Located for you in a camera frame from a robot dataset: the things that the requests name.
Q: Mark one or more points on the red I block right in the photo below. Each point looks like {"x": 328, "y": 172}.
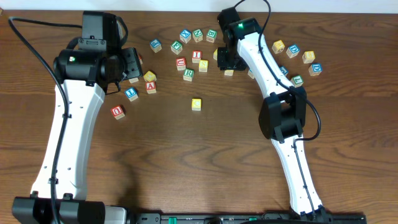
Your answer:
{"x": 215, "y": 54}

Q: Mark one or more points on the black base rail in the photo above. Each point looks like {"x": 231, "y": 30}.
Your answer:
{"x": 39, "y": 210}

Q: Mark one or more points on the yellow M block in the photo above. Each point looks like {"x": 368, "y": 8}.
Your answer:
{"x": 278, "y": 46}

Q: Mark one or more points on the red Y block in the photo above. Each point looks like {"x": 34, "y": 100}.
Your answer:
{"x": 133, "y": 80}

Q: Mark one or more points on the blue X block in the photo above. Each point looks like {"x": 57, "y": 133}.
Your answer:
{"x": 185, "y": 36}

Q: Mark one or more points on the blue d block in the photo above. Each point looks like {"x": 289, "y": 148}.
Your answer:
{"x": 292, "y": 51}
{"x": 315, "y": 69}

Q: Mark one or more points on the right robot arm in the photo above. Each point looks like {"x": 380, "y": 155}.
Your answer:
{"x": 283, "y": 111}

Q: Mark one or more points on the red I block left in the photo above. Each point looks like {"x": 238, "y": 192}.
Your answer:
{"x": 196, "y": 56}

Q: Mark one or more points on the green B block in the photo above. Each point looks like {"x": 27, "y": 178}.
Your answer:
{"x": 211, "y": 35}

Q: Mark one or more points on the green E block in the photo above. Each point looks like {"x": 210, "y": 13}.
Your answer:
{"x": 176, "y": 47}

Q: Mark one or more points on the blue 2 block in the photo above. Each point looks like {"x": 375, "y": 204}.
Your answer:
{"x": 251, "y": 75}

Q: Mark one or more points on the red U block left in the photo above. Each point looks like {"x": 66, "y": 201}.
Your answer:
{"x": 118, "y": 112}

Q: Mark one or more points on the red E block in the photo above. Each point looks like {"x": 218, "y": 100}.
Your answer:
{"x": 140, "y": 59}

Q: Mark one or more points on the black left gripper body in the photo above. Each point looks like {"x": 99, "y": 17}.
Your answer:
{"x": 132, "y": 64}

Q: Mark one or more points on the blue D block lower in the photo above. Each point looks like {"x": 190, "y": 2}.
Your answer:
{"x": 315, "y": 69}

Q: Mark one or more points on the red i block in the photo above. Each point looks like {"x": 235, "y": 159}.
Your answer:
{"x": 196, "y": 56}
{"x": 215, "y": 54}

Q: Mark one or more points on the blue J block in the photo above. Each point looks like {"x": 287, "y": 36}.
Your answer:
{"x": 131, "y": 94}

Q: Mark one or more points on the red U block centre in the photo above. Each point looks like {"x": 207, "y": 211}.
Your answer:
{"x": 181, "y": 63}

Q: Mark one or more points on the green R block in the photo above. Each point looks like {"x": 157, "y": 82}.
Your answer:
{"x": 188, "y": 75}

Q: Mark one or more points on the blue D block upper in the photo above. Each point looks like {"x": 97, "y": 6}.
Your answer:
{"x": 292, "y": 51}

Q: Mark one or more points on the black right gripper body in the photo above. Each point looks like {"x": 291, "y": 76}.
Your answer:
{"x": 231, "y": 62}

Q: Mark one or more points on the green 7 block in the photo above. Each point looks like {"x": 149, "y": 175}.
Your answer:
{"x": 297, "y": 81}

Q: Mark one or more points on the red u block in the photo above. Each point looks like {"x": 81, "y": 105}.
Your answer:
{"x": 118, "y": 112}
{"x": 181, "y": 63}

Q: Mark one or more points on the green N block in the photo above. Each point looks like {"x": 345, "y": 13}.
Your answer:
{"x": 197, "y": 35}

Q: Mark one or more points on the yellow S block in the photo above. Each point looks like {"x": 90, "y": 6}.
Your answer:
{"x": 203, "y": 66}

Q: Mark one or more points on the red A block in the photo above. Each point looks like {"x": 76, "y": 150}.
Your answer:
{"x": 151, "y": 87}

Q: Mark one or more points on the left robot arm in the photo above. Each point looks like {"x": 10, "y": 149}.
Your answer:
{"x": 85, "y": 70}

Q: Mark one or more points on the yellow C block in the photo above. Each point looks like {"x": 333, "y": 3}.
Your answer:
{"x": 196, "y": 104}

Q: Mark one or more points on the blue P block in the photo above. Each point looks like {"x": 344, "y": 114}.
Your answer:
{"x": 156, "y": 45}

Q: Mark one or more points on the yellow O block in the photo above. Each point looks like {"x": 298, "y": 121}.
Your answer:
{"x": 228, "y": 72}

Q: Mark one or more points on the yellow 8 block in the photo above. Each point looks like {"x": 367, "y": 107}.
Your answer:
{"x": 308, "y": 57}

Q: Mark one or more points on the blue 5 block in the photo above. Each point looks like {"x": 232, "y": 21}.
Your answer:
{"x": 284, "y": 70}

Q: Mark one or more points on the yellow block left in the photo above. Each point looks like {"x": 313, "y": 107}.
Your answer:
{"x": 150, "y": 77}

